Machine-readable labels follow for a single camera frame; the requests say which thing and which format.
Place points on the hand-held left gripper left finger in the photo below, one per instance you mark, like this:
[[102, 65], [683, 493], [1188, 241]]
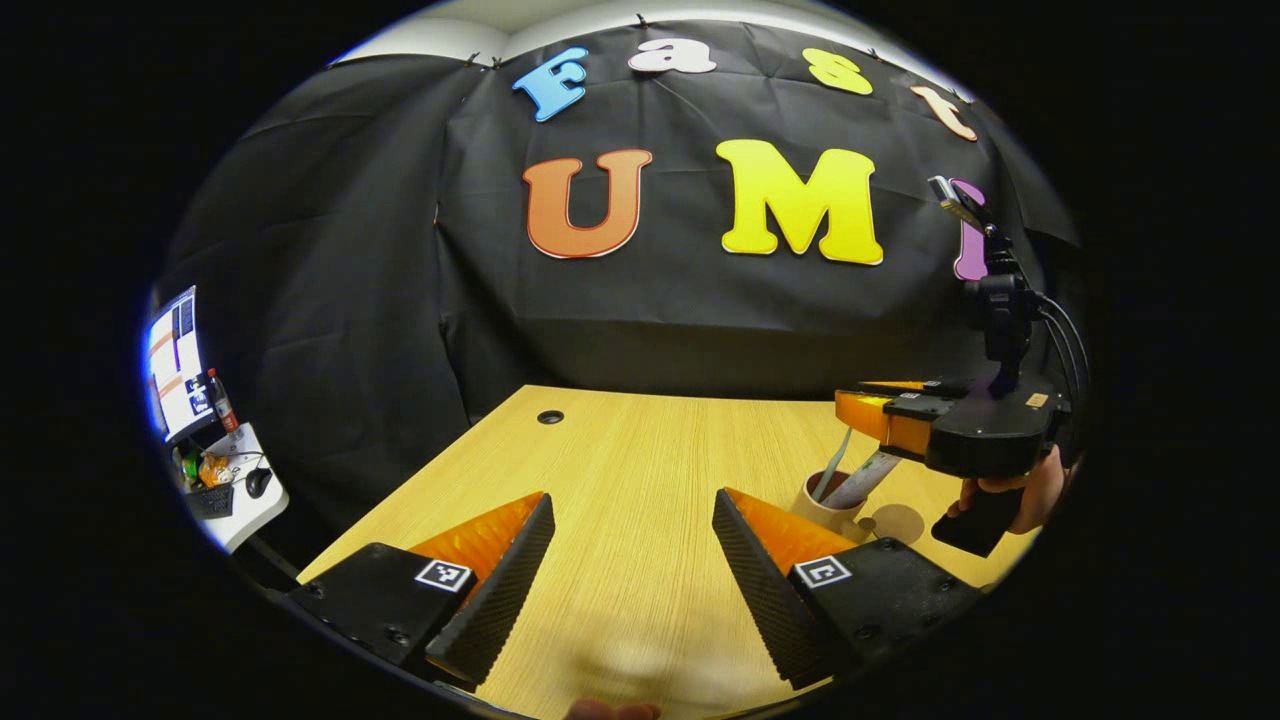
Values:
[[495, 600]]

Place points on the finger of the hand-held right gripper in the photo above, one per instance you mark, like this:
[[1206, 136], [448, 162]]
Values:
[[870, 415], [920, 385]]

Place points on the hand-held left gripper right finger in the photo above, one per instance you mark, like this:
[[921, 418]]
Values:
[[765, 600]]

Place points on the white toothbrush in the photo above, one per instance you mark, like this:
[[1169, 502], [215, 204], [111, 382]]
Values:
[[835, 465]]

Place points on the white toothpaste tube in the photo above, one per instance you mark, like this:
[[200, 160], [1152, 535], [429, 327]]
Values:
[[865, 480]]

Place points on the beige cup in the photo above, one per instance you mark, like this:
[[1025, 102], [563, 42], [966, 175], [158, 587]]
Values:
[[830, 515]]

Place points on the wooden desktop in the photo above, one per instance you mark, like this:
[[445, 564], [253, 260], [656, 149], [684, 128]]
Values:
[[640, 480]]

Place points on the black backdrop cloth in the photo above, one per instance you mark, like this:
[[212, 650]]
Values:
[[700, 320]]

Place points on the white side table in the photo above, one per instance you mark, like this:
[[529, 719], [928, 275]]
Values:
[[255, 515]]

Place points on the black computer mouse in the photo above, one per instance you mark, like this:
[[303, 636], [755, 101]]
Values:
[[258, 482]]

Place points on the black keyboard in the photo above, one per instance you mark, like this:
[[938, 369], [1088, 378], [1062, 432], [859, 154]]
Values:
[[210, 501]]

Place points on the orange snack packet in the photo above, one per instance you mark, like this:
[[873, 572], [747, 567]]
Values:
[[214, 468]]

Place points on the red-capped bottle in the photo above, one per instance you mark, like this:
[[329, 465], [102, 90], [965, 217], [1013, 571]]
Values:
[[222, 400]]

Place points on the computer monitor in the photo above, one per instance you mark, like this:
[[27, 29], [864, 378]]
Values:
[[175, 365]]

